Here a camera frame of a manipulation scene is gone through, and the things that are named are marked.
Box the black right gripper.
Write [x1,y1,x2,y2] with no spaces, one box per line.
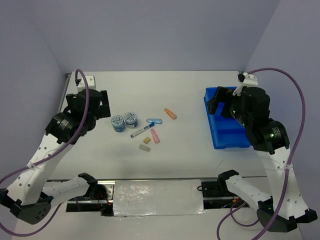
[206,85,251,127]

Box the blue patterned tape roll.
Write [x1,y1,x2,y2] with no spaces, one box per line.
[111,115,126,133]
[124,111,138,129]

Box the blue white marker pen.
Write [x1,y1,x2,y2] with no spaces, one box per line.
[130,122,155,138]

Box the small tan eraser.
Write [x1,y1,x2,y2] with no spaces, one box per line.
[143,137,151,144]

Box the light blue clip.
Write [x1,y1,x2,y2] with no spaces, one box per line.
[146,118,163,124]

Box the grey beige eraser block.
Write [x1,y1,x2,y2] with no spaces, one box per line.
[139,144,151,152]

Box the orange eraser stick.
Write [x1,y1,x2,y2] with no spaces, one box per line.
[164,108,177,120]

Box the pink eraser stick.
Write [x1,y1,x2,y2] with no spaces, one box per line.
[150,128,160,144]

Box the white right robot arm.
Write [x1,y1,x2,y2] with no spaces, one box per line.
[206,86,318,233]

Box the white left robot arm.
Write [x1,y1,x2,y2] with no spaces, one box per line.
[0,89,111,225]

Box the blue plastic sorting bin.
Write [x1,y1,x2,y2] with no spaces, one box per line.
[203,87,251,149]

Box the silver foil tape sheet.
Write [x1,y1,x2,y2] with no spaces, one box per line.
[113,179,206,217]

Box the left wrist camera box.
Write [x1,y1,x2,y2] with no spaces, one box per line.
[74,74,96,92]

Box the black metal base rail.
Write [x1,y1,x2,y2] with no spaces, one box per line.
[66,178,240,217]

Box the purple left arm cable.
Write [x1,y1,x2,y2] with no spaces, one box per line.
[0,68,90,237]

